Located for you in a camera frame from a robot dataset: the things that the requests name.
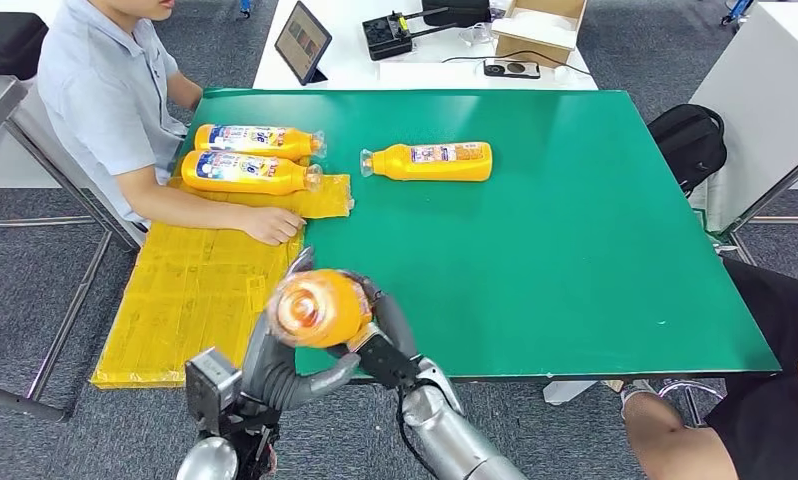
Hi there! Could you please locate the white cabinet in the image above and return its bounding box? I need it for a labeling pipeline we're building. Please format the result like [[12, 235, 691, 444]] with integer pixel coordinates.
[[688, 1, 798, 233]]

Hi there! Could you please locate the black cable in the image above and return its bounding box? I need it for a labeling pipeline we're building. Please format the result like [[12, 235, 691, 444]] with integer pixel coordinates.
[[440, 50, 591, 77]]

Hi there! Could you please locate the white table foot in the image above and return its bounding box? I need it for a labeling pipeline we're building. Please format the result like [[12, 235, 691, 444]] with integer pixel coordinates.
[[542, 379, 599, 407]]

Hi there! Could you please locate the green work table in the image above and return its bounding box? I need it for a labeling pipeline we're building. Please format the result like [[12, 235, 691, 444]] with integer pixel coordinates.
[[173, 89, 781, 380]]

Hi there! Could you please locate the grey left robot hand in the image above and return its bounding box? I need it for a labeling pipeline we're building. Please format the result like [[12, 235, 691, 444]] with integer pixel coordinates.
[[239, 246, 362, 412]]

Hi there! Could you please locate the black bag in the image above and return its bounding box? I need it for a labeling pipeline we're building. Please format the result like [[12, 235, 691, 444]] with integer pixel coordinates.
[[421, 0, 492, 29]]

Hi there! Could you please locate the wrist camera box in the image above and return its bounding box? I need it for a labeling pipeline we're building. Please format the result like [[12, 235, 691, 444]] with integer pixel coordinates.
[[345, 323, 421, 391], [184, 347, 245, 435]]

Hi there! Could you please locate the black tablet on stand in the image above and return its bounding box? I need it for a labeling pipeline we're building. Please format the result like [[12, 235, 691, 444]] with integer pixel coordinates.
[[274, 1, 333, 87]]

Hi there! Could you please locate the black backpack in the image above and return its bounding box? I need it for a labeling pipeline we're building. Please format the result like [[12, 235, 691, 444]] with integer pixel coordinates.
[[647, 103, 728, 199]]

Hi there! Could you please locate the black router with antennas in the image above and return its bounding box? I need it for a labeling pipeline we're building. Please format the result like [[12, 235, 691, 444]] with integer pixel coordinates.
[[361, 7, 459, 63]]

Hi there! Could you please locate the black phone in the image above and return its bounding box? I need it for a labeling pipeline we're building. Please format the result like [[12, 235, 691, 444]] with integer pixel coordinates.
[[483, 58, 542, 80]]

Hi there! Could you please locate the open cardboard box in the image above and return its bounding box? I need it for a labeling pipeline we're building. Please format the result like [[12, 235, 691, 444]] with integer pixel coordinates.
[[491, 0, 587, 68]]

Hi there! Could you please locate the black hard case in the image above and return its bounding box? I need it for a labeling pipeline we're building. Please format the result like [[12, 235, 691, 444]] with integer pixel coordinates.
[[0, 11, 49, 81]]

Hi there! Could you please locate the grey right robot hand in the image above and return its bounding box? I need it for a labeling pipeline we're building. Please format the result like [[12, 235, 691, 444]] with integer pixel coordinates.
[[335, 268, 420, 362]]

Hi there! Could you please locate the clear plastic wrap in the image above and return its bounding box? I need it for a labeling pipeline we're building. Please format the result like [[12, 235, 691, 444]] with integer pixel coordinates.
[[457, 23, 498, 48]]

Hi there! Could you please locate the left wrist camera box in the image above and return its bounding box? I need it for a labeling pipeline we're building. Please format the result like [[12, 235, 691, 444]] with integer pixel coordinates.
[[184, 347, 245, 435]]

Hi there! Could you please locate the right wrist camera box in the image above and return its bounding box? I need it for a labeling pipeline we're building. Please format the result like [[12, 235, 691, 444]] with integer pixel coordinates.
[[345, 323, 421, 391]]

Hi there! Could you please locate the yellow taped cardboard mat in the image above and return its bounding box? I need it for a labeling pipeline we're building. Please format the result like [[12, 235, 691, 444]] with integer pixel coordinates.
[[90, 173, 354, 390]]

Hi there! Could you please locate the white table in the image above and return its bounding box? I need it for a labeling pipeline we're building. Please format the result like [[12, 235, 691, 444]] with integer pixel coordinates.
[[253, 0, 599, 92]]

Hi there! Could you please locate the chrome chair base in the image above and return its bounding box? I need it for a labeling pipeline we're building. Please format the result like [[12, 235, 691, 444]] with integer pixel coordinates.
[[657, 377, 725, 425]]

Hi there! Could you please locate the person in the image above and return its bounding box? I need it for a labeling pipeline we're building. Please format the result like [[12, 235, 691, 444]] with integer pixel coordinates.
[[620, 258, 798, 480], [36, 0, 308, 248]]

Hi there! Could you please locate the orange labelled plastic bottle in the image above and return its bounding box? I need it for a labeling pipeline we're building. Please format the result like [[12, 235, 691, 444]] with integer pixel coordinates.
[[359, 140, 494, 183], [193, 123, 327, 162], [266, 268, 375, 350], [180, 149, 324, 197]]

